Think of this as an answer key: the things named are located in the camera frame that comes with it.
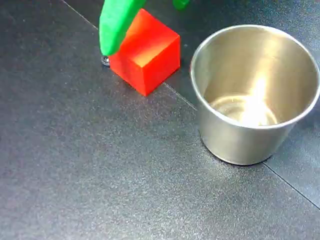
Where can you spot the stainless steel cup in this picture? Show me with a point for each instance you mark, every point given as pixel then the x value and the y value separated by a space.
pixel 250 140

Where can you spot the black flat screwed bracket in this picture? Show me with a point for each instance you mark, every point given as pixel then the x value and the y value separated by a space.
pixel 105 60

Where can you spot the red cube block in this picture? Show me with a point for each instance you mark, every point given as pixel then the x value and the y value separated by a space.
pixel 150 55

